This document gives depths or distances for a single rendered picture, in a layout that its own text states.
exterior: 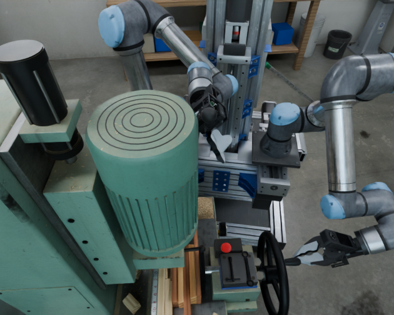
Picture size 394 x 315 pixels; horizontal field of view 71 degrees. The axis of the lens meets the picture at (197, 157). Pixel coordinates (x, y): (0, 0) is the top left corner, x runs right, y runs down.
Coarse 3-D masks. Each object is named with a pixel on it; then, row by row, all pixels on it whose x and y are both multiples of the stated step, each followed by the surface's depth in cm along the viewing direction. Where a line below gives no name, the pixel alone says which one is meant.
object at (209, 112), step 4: (208, 108) 60; (212, 108) 60; (204, 112) 59; (208, 112) 59; (212, 112) 59; (204, 116) 59; (208, 116) 59; (212, 116) 59; (216, 116) 60; (200, 120) 61; (204, 120) 60; (208, 120) 59; (212, 120) 60; (200, 124) 62
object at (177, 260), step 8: (136, 256) 73; (144, 256) 73; (168, 256) 73; (176, 256) 73; (136, 264) 74; (144, 264) 75; (152, 264) 75; (160, 264) 75; (168, 264) 75; (176, 264) 76; (184, 264) 77
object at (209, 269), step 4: (200, 252) 81; (200, 256) 80; (204, 256) 80; (200, 260) 79; (204, 260) 80; (200, 264) 79; (204, 264) 79; (200, 268) 78; (204, 268) 78; (208, 268) 81; (212, 268) 81; (216, 268) 81; (200, 272) 77; (204, 272) 77; (208, 272) 81; (200, 276) 77; (204, 276) 76; (200, 280) 77; (204, 280) 76; (204, 284) 78; (204, 288) 80
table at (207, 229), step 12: (204, 228) 97; (216, 228) 97; (192, 240) 94; (204, 240) 94; (204, 252) 91; (204, 300) 81; (180, 312) 79; (192, 312) 79; (204, 312) 79; (216, 312) 79
